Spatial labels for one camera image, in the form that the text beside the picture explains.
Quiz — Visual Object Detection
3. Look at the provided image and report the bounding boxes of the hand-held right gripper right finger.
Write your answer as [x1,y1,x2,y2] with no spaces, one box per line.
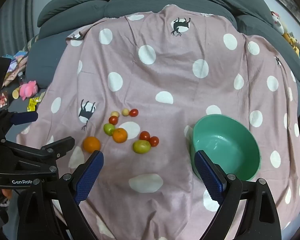
[194,150,282,240]

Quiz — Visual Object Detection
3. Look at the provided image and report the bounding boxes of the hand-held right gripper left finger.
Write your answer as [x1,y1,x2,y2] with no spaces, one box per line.
[17,150,104,240]

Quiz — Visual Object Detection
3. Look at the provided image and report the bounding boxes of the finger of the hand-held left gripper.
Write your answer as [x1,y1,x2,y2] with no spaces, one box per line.
[2,136,76,166]
[0,111,39,137]

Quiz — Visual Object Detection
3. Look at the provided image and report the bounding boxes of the orange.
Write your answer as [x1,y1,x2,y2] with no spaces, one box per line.
[112,128,128,143]
[83,136,101,153]

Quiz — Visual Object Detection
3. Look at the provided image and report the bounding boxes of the green plastic bowl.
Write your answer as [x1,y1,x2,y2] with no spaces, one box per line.
[191,114,262,182]

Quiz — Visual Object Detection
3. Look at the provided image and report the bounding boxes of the small green tomato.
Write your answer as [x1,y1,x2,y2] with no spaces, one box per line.
[103,123,116,136]

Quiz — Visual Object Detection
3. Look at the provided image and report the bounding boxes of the large green tomato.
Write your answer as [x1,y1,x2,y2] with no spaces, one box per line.
[132,140,152,154]

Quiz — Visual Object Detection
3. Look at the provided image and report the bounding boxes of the yellow snack packet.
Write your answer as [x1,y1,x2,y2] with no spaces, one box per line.
[27,97,41,112]

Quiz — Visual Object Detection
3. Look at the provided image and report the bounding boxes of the red snack packet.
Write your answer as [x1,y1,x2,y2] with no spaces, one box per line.
[0,91,9,110]

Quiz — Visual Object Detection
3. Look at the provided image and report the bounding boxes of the pink plush toy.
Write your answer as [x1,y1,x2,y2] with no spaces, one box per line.
[19,80,39,101]

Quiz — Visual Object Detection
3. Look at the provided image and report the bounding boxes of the pile of colourful clothes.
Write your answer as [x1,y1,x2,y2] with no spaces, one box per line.
[2,51,28,87]

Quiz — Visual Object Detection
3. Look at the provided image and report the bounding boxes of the grey curtain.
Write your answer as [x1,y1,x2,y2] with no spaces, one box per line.
[0,0,36,58]

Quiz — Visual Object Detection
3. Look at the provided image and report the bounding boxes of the pink polka dot blanket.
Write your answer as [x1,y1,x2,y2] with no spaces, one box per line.
[16,4,300,240]

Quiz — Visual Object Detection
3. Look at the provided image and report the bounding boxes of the pile of plush toys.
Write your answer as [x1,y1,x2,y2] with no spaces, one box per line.
[271,11,300,70]

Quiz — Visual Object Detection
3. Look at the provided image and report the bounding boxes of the grey sofa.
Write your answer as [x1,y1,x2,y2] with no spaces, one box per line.
[5,0,300,155]

